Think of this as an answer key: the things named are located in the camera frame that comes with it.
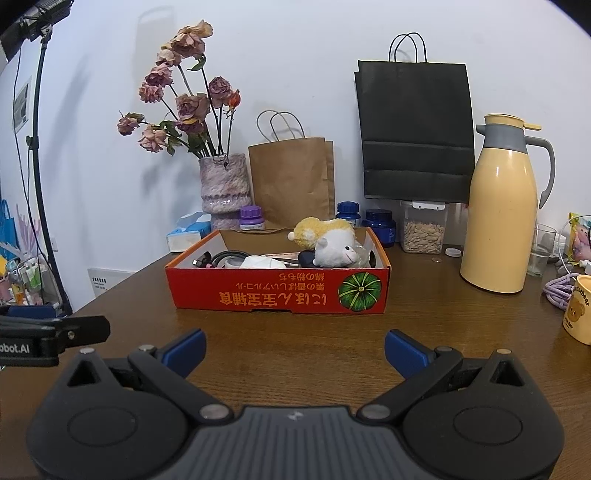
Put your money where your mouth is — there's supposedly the yellow thermos jug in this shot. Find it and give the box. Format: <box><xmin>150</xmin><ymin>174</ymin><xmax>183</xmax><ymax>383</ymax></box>
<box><xmin>460</xmin><ymin>113</ymin><xmax>556</xmax><ymax>294</ymax></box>

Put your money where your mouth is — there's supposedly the yellow bear mug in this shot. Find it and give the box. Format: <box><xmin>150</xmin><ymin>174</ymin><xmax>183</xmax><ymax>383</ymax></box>
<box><xmin>562</xmin><ymin>273</ymin><xmax>591</xmax><ymax>345</ymax></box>

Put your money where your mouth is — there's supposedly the purple cap bottle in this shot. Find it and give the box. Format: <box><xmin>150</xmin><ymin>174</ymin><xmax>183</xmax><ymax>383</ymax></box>
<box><xmin>239</xmin><ymin>205</ymin><xmax>265</xmax><ymax>231</ymax></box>

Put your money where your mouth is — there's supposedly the white wall sign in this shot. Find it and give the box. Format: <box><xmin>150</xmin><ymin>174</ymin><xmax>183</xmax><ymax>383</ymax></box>
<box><xmin>12</xmin><ymin>76</ymin><xmax>34</xmax><ymax>134</ymax></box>

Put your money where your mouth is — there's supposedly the red cardboard box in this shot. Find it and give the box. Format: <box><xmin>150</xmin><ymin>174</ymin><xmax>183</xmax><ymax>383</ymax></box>
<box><xmin>165</xmin><ymin>226</ymin><xmax>392</xmax><ymax>315</ymax></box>

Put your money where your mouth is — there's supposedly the black light stand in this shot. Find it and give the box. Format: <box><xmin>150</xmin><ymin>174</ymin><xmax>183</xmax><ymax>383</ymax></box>
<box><xmin>0</xmin><ymin>0</ymin><xmax>75</xmax><ymax>315</ymax></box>

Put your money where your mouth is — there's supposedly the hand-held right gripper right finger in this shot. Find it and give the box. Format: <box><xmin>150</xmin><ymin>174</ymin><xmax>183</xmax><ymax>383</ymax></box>
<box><xmin>356</xmin><ymin>330</ymin><xmax>527</xmax><ymax>421</ymax></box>

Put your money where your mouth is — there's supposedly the clear drinking glass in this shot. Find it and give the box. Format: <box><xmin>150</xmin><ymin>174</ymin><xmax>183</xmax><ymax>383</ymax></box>
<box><xmin>526</xmin><ymin>223</ymin><xmax>558</xmax><ymax>278</ymax></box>

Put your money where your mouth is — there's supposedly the shiny crumpled wrapper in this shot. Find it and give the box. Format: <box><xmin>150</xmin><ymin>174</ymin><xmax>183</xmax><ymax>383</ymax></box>
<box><xmin>353</xmin><ymin>242</ymin><xmax>376</xmax><ymax>268</ymax></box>

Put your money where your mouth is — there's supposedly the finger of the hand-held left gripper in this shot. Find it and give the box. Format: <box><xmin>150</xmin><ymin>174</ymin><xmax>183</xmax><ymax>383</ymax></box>
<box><xmin>0</xmin><ymin>315</ymin><xmax>112</xmax><ymax>355</ymax></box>
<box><xmin>7</xmin><ymin>305</ymin><xmax>58</xmax><ymax>319</ymax></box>

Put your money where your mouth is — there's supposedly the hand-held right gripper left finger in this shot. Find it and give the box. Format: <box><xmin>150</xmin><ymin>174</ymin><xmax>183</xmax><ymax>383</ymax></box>
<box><xmin>65</xmin><ymin>329</ymin><xmax>232</xmax><ymax>421</ymax></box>

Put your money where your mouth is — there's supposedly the wire rack with small items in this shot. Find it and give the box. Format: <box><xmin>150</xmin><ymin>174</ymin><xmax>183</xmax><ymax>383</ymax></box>
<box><xmin>0</xmin><ymin>256</ymin><xmax>63</xmax><ymax>308</ymax></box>

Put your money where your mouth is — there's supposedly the blue white tissue box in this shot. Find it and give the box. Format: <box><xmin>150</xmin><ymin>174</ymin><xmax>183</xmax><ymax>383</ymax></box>
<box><xmin>166</xmin><ymin>211</ymin><xmax>213</xmax><ymax>253</ymax></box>

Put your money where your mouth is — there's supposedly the pink mottled vase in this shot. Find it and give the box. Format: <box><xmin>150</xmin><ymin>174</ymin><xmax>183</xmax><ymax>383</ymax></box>
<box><xmin>199</xmin><ymin>154</ymin><xmax>253</xmax><ymax>230</ymax></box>

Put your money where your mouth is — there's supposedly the brown paper bag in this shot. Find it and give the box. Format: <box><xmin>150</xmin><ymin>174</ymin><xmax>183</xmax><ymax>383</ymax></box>
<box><xmin>248</xmin><ymin>110</ymin><xmax>335</xmax><ymax>230</ymax></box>

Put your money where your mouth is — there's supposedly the colourful snack bag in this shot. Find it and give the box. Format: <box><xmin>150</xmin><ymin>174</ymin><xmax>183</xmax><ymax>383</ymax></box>
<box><xmin>567</xmin><ymin>211</ymin><xmax>591</xmax><ymax>264</ymax></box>

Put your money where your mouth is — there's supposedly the yellow white plush sheep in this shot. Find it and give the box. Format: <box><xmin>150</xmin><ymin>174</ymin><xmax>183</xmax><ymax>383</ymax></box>
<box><xmin>287</xmin><ymin>217</ymin><xmax>362</xmax><ymax>268</ymax></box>

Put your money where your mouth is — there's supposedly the black cable with pink tie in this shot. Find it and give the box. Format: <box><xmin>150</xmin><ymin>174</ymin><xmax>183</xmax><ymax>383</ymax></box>
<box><xmin>191</xmin><ymin>250</ymin><xmax>250</xmax><ymax>269</ymax></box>

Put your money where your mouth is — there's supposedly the dried pink rose bouquet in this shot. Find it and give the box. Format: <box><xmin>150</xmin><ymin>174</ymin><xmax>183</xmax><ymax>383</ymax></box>
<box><xmin>117</xmin><ymin>19</ymin><xmax>242</xmax><ymax>158</ymax></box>

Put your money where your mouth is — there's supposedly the black paper bag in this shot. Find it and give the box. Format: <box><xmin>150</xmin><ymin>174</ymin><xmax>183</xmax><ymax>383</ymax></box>
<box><xmin>354</xmin><ymin>32</ymin><xmax>476</xmax><ymax>204</ymax></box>

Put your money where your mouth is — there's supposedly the purple coiled cable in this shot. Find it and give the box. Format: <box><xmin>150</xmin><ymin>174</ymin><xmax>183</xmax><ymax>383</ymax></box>
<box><xmin>542</xmin><ymin>272</ymin><xmax>580</xmax><ymax>303</ymax></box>

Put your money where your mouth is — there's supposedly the blue tote bag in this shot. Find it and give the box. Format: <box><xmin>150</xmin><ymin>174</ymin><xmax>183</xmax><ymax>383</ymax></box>
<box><xmin>0</xmin><ymin>198</ymin><xmax>20</xmax><ymax>250</ymax></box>

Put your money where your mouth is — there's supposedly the blue cap bottle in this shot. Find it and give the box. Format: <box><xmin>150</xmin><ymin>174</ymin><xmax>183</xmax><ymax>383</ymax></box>
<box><xmin>335</xmin><ymin>202</ymin><xmax>361</xmax><ymax>228</ymax></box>
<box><xmin>366</xmin><ymin>209</ymin><xmax>397</xmax><ymax>248</ymax></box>

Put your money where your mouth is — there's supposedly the white wall panel box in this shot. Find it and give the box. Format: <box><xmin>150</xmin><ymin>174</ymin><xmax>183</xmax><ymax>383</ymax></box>
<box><xmin>88</xmin><ymin>267</ymin><xmax>136</xmax><ymax>297</ymax></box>

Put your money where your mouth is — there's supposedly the clear seed container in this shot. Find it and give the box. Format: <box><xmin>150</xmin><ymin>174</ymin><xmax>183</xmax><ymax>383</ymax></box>
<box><xmin>400</xmin><ymin>199</ymin><xmax>450</xmax><ymax>254</ymax></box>

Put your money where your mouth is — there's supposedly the white paper towel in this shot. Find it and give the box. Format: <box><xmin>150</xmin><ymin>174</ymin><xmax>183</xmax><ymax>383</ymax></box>
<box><xmin>238</xmin><ymin>256</ymin><xmax>288</xmax><ymax>269</ymax></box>

